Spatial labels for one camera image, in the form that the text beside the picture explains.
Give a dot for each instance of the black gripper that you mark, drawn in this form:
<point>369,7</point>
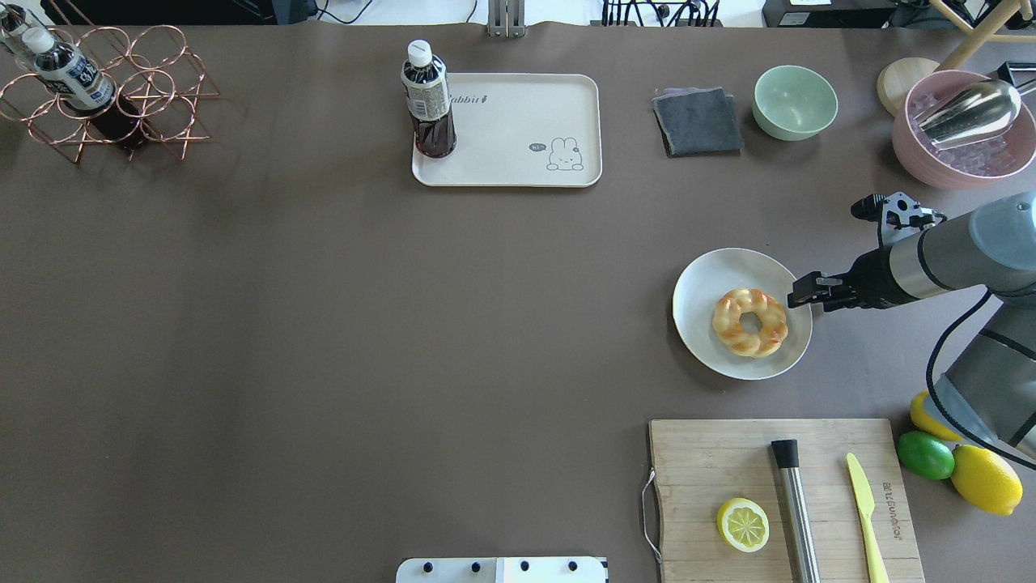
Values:
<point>868,280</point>

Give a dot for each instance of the white round plate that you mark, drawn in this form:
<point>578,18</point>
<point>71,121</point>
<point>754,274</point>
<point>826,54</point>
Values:
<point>705,280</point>

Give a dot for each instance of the glazed braided donut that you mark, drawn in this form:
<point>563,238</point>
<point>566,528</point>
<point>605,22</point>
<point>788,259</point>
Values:
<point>750,322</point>

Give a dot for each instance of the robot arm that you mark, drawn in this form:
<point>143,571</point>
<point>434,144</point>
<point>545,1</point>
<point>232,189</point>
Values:
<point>987,394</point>

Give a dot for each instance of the beige rabbit tray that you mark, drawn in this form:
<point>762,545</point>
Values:
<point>519,130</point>

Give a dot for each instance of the red tea bottle on tray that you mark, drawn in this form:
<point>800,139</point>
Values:
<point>424,77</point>

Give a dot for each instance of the steel black-tipped rod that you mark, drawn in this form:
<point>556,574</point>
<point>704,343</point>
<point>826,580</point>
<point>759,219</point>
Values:
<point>805,559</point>

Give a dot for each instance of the yellow lemon far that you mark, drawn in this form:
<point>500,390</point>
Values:
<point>926,422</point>

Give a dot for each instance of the yellow lemon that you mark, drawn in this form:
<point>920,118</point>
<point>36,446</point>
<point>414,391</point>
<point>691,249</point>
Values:
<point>926,422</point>
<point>986,480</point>

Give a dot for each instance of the green ceramic bowl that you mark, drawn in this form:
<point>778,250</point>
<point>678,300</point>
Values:
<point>793,103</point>

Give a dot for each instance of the green lime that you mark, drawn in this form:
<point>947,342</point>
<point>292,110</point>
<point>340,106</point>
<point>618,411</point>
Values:
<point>925,455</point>

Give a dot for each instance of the grey folded cloth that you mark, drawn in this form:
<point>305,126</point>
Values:
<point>697,121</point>

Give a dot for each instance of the pink bowl with ice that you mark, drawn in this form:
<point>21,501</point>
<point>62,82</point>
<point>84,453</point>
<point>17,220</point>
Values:
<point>969,166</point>

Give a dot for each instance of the yellow plastic knife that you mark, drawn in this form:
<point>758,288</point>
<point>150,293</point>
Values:
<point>866,504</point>

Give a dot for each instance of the wooden cutting board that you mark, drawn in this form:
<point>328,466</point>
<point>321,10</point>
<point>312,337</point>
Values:
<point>701,463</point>

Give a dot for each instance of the wooden mug tree stand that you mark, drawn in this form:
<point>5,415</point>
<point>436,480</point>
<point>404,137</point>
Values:
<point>898,78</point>

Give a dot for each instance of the half lemon slice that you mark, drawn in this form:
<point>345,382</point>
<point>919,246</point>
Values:
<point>743,524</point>

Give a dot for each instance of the metal scoop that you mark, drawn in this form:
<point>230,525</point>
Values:
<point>981,111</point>

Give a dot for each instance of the yellow lemon near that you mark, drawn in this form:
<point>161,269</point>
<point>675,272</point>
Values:
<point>986,480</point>

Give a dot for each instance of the tea bottle in rack front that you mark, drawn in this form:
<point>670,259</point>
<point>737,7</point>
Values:
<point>80,83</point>

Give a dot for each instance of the tea bottle in rack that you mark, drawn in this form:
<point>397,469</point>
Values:
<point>80,83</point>
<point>13,24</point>

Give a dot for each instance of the tea bottle in rack rear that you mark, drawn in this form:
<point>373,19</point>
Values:
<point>13,24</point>

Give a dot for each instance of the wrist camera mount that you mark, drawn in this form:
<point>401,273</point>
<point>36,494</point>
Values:
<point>897,215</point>

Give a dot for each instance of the white camera mast with base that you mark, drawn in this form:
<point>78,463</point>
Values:
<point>554,568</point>

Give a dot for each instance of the copper wire bottle rack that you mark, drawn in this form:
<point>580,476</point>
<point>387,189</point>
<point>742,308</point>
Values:
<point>154,69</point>

